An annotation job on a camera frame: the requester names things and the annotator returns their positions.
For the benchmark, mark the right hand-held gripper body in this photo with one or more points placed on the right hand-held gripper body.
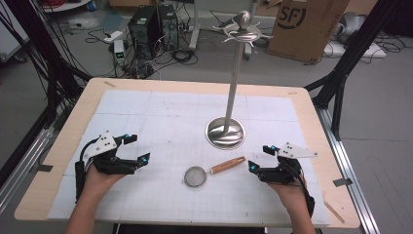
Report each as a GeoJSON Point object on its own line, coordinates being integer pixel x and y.
{"type": "Point", "coordinates": [282, 172]}

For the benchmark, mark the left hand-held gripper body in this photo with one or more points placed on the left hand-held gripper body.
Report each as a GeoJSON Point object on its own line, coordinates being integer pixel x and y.
{"type": "Point", "coordinates": [103, 144]}

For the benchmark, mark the steel utensil stand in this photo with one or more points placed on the steel utensil stand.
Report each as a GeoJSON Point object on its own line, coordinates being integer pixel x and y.
{"type": "Point", "coordinates": [232, 97]}

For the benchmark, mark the person's right hand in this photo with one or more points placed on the person's right hand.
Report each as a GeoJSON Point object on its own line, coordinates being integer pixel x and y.
{"type": "Point", "coordinates": [289, 193]}

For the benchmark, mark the person's left hand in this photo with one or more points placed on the person's left hand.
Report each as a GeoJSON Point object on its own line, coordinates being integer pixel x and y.
{"type": "Point", "coordinates": [100, 183]}

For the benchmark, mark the white grid mat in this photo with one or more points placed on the white grid mat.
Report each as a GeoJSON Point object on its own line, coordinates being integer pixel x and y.
{"type": "Point", "coordinates": [162, 113]}

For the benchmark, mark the grey tape piece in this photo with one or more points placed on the grey tape piece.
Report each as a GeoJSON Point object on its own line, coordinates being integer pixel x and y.
{"type": "Point", "coordinates": [343, 182]}

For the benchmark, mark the black tape piece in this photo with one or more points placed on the black tape piece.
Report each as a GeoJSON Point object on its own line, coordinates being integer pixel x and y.
{"type": "Point", "coordinates": [45, 168]}

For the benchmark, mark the white device with green display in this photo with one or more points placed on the white device with green display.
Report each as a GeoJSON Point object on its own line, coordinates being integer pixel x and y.
{"type": "Point", "coordinates": [119, 52]}

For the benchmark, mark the white power strip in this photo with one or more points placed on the white power strip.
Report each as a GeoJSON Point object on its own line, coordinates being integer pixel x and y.
{"type": "Point", "coordinates": [113, 36]}

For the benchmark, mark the large black computer tower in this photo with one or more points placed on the large black computer tower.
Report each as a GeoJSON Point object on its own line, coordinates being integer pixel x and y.
{"type": "Point", "coordinates": [144, 29]}

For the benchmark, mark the slim black computer tower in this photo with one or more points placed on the slim black computer tower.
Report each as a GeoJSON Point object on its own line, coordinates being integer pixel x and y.
{"type": "Point", "coordinates": [168, 26]}

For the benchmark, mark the brown cardboard box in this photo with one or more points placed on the brown cardboard box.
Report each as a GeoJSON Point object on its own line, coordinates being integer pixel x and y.
{"type": "Point", "coordinates": [305, 29]}

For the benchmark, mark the white metal stand leg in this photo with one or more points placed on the white metal stand leg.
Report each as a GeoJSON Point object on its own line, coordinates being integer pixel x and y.
{"type": "Point", "coordinates": [195, 26]}

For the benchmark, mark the white flat board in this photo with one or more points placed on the white flat board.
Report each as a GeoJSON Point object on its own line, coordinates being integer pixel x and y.
{"type": "Point", "coordinates": [357, 51]}

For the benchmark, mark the grey rounded object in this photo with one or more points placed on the grey rounded object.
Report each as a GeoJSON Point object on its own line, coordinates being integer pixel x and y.
{"type": "Point", "coordinates": [352, 26]}

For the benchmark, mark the aluminium rail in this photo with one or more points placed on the aluminium rail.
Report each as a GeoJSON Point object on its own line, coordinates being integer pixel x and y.
{"type": "Point", "coordinates": [22, 165]}
{"type": "Point", "coordinates": [350, 169]}

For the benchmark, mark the black metal frame stand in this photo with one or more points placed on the black metal frame stand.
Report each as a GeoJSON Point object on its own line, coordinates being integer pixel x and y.
{"type": "Point", "coordinates": [344, 65]}

